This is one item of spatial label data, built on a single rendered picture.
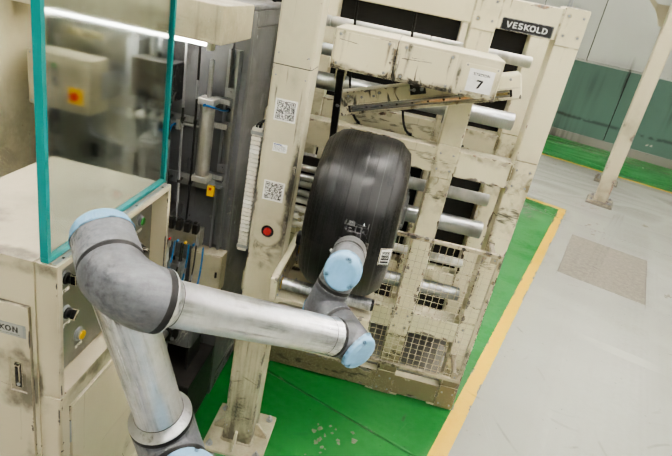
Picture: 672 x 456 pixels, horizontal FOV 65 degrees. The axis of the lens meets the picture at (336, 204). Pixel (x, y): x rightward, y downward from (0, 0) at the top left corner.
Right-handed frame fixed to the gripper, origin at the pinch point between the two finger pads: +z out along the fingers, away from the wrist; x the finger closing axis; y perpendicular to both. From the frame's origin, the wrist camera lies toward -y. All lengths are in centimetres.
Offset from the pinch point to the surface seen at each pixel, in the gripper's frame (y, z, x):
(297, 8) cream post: 62, 14, 33
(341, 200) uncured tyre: 8.8, 3.7, 6.9
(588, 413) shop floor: -110, 119, -145
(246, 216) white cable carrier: -11.1, 24.5, 41.1
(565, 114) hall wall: 28, 890, -301
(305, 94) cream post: 36.8, 17.5, 26.6
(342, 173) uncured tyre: 16.2, 7.9, 8.7
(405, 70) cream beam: 51, 42, -3
